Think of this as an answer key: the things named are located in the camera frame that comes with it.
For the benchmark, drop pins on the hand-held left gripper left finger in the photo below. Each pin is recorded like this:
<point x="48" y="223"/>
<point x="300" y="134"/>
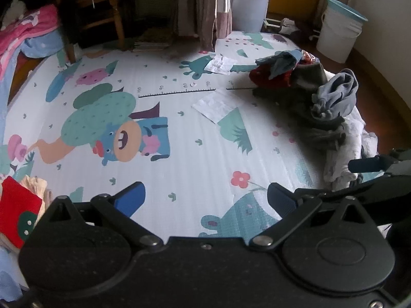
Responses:
<point x="130" y="199"/>

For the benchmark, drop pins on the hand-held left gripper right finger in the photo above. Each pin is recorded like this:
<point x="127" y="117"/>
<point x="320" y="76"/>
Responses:
<point x="280" y="197"/>

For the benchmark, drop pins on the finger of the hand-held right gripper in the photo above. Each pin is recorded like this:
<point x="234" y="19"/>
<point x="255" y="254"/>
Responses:
<point x="346" y="191"/>
<point x="366" y="164"/>

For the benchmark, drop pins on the white floral garment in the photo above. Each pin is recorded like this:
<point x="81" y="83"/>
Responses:
<point x="343" y="154"/>

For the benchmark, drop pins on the grey folded sweatshirt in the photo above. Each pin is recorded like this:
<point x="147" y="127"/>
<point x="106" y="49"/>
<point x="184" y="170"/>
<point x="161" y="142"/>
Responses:
<point x="340" y="93"/>

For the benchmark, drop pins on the beige cloth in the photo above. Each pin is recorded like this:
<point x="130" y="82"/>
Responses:
<point x="35" y="184"/>

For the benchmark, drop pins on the red cloth with green print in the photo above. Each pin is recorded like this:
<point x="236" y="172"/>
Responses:
<point x="16" y="205"/>

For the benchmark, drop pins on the flat white paper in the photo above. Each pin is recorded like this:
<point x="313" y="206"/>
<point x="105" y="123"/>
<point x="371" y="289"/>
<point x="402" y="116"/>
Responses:
<point x="213" y="104"/>

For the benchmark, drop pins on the red garment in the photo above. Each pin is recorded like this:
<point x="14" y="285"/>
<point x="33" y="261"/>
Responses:
<point x="273" y="78"/>

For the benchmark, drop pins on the patterned dark cloth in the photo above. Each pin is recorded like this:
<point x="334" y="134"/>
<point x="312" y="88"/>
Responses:
<point x="309" y="57"/>

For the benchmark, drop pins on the blue denim garment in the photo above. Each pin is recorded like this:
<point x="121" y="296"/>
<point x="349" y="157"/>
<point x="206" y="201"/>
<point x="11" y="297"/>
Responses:
<point x="282" y="62"/>

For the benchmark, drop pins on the white bucket with teal rim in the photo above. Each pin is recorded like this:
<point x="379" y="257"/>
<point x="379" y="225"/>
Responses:
<point x="337" y="32"/>

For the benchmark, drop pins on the crumpled white paper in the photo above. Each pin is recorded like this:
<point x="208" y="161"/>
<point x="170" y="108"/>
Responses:
<point x="220" y="64"/>

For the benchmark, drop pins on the white paper scrap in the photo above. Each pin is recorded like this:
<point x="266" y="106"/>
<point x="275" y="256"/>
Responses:
<point x="93" y="53"/>

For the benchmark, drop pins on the stack of books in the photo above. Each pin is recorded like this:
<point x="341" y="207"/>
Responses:
<point x="154" y="40"/>

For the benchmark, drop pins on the white low rack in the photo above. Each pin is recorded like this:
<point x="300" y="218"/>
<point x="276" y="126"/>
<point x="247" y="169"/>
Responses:
<point x="285" y="24"/>

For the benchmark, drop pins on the white plant bucket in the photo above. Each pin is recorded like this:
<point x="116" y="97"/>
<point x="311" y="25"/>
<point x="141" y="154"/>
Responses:
<point x="249" y="9"/>

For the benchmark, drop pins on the wooden chair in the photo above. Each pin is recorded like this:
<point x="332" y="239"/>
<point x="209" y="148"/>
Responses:
<point x="102" y="3"/>

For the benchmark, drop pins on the pink blanket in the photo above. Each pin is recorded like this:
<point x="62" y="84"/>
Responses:
<point x="29" y="27"/>

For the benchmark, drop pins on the pale curtain with pink hem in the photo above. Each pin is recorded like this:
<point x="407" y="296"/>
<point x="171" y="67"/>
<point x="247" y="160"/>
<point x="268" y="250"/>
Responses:
<point x="205" y="6"/>

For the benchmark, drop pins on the white plush toy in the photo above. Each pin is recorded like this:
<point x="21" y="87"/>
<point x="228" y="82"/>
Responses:
<point x="12" y="9"/>

